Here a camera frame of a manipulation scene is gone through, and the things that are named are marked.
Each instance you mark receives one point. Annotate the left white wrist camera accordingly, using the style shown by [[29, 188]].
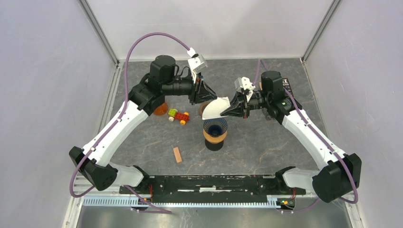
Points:
[[196, 63]]

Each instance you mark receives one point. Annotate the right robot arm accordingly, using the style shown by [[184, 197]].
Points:
[[338, 173]]

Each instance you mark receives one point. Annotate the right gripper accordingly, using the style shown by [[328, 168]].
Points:
[[239, 106]]

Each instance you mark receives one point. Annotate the blue ribbed plastic dripper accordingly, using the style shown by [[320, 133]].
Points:
[[215, 127]]

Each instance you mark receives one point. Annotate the orange glass carafe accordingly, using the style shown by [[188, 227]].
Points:
[[161, 110]]

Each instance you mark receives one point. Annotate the clear smoky ribbed dripper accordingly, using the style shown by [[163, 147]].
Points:
[[268, 117]]

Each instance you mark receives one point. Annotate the orange black coffee filter box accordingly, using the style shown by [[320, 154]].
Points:
[[287, 87]]

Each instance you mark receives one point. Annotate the light wooden ring holder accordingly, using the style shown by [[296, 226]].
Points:
[[214, 139]]

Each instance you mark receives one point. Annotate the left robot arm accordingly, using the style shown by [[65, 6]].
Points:
[[163, 79]]

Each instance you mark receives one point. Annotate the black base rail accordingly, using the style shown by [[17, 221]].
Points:
[[214, 188]]

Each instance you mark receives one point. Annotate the colourful toy brick car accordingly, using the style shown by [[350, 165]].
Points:
[[183, 118]]

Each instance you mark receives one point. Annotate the small wooden block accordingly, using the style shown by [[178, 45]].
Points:
[[177, 155]]

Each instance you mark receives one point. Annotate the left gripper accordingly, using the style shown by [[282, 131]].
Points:
[[200, 91]]

